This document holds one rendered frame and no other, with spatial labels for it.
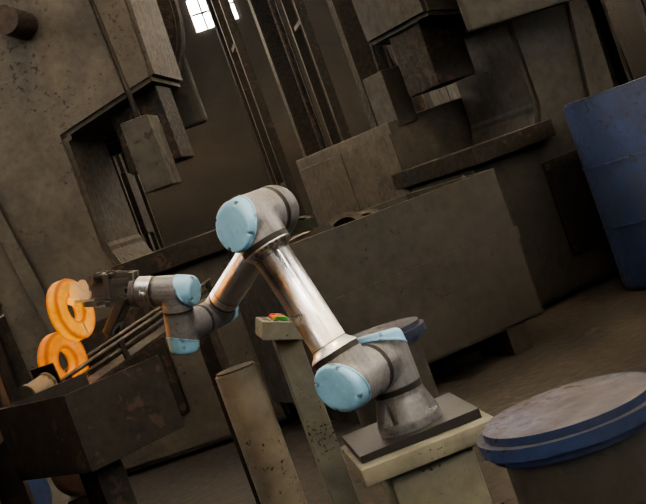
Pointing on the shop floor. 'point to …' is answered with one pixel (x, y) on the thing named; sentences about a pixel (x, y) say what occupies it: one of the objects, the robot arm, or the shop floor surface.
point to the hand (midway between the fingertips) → (68, 302)
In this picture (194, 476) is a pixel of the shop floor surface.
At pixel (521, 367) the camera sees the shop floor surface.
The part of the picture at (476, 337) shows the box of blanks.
